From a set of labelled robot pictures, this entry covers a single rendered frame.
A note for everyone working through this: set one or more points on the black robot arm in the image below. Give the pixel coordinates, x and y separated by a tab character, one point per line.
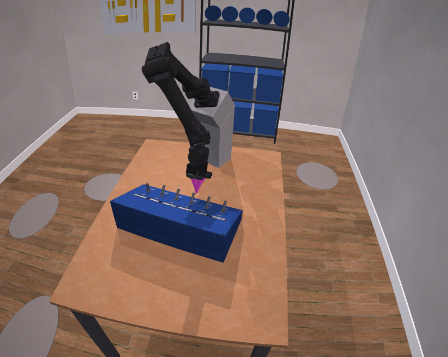
163	72

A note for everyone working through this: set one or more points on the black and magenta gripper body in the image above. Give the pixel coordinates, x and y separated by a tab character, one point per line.
207	175

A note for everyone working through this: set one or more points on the blue switch panel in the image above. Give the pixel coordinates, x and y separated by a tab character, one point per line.
193	225

